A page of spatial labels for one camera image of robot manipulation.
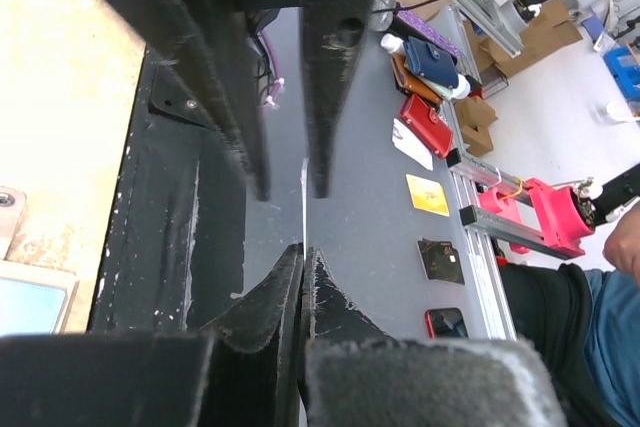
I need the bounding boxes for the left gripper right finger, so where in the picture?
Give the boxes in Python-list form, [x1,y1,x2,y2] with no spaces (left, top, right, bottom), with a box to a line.
[303,250,567,426]

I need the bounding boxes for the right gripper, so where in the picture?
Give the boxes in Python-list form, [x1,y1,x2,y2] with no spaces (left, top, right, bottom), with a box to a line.
[105,0,374,201]

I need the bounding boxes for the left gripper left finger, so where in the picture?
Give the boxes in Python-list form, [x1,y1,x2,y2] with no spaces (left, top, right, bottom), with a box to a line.
[1,244,304,426]

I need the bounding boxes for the beige leather card holder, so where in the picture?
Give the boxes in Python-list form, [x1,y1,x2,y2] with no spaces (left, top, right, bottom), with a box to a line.
[1,187,77,334]

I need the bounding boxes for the blue credit cards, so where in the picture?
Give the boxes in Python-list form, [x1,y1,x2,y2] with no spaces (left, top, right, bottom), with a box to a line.
[0,279,66,336]

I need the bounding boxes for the person in blue shirt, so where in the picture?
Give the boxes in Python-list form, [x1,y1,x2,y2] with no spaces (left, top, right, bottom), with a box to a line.
[500,206,639,426]

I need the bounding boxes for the clutter of items on floor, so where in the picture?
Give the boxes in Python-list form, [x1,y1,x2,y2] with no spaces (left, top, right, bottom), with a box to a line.
[374,0,640,341]

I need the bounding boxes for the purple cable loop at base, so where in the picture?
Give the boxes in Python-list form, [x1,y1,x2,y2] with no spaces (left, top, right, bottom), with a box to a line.
[252,29,286,111]

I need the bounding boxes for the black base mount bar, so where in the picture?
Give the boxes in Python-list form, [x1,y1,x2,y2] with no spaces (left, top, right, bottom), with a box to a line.
[88,50,246,332]

